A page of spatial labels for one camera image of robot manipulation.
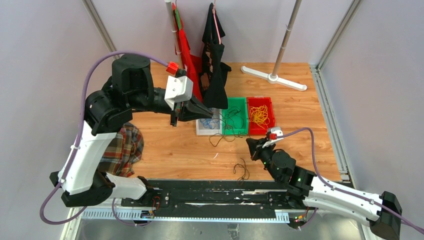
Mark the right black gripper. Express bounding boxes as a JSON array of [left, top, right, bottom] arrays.
[[246, 136, 281, 182]]

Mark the blue cable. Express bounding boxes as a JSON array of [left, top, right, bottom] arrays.
[[200, 117, 222, 131]]

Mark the brown cable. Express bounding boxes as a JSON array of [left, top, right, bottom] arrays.
[[208, 105, 250, 149], [232, 157, 251, 185]]

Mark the yellow cable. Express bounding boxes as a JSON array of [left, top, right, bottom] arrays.
[[249, 104, 271, 131]]

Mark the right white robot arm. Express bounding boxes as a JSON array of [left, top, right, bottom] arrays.
[[246, 138, 403, 240]]

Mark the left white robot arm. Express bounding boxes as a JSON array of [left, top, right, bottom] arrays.
[[50, 51, 213, 208]]

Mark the white plastic bin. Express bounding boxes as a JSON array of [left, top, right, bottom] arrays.
[[195, 112, 223, 136]]

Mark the red plastic bin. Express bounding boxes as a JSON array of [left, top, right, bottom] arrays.
[[246, 97, 276, 135]]

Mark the green plastic bin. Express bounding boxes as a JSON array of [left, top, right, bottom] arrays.
[[222, 97, 249, 135]]

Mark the black hanging garment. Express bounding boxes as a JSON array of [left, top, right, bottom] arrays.
[[199, 3, 232, 110]]

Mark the red hanging shirt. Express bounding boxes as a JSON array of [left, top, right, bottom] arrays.
[[172, 3, 203, 102]]

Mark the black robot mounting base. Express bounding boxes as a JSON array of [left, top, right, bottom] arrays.
[[119, 179, 313, 220]]

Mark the white rack base foot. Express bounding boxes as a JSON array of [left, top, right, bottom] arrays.
[[240, 66, 308, 92]]

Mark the plaid flannel shirt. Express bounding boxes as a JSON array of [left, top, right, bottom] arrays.
[[97, 122, 145, 178]]

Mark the green clothes hanger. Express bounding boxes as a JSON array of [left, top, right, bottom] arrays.
[[173, 8, 183, 30]]

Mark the pink clothes hanger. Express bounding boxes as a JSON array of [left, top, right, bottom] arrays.
[[212, 0, 222, 45]]

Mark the left metal rack pole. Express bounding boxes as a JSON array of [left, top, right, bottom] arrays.
[[164, 0, 185, 70]]

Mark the metal rack pole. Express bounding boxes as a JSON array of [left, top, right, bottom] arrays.
[[271, 0, 302, 79], [164, 0, 185, 70]]

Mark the right metal rack pole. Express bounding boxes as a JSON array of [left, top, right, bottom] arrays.
[[271, 0, 302, 79]]

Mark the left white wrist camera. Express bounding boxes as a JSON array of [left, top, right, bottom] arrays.
[[164, 75, 194, 110]]

